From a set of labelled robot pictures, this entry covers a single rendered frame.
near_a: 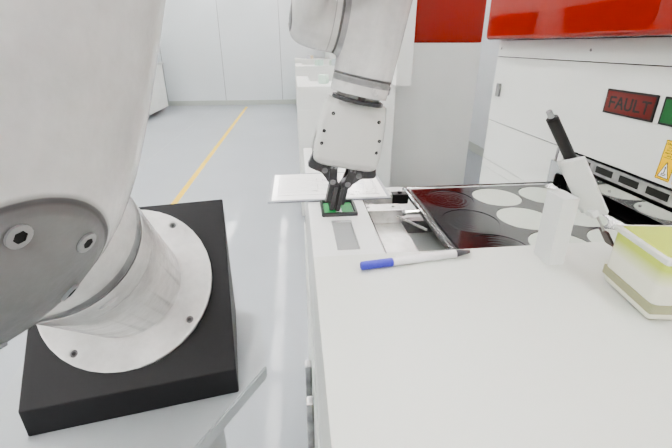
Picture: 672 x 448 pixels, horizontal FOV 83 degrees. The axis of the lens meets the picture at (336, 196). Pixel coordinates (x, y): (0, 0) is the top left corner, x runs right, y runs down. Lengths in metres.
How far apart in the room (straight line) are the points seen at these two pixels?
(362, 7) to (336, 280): 0.33
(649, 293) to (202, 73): 8.56
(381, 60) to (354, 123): 0.09
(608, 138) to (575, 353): 0.64
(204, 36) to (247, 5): 1.06
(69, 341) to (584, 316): 0.53
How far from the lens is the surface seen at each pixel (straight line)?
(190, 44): 8.76
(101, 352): 0.52
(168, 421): 0.52
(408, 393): 0.32
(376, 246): 0.51
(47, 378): 0.54
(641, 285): 0.47
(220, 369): 0.50
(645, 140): 0.91
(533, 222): 0.80
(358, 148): 0.56
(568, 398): 0.36
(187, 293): 0.50
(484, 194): 0.90
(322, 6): 0.51
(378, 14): 0.53
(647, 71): 0.92
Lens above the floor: 1.21
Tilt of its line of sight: 22 degrees down
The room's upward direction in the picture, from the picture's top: straight up
